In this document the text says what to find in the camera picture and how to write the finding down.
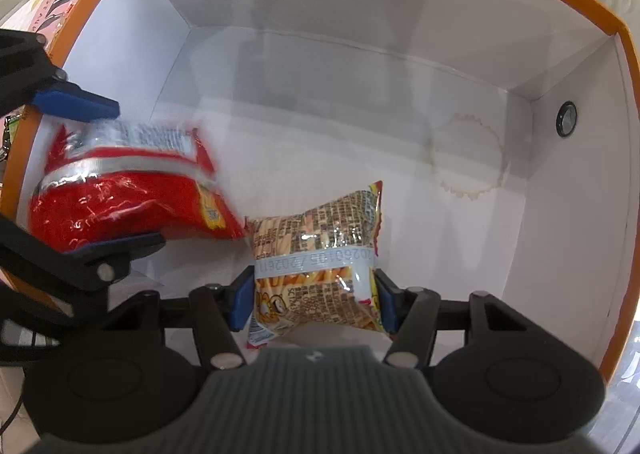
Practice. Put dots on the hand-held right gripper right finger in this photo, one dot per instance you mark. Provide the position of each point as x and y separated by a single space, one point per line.
387 304

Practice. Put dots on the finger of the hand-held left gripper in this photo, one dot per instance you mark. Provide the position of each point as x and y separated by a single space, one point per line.
100 254
75 101

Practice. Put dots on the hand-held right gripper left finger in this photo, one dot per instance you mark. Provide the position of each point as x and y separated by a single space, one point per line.
241 299

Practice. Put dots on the red snack packet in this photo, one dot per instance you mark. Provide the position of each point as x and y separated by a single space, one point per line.
125 199

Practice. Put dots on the yellow fries-print snack packet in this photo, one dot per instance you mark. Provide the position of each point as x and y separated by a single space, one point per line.
310 234

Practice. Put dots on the orange-rimmed white cardboard box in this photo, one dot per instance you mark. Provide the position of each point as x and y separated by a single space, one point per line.
350 108

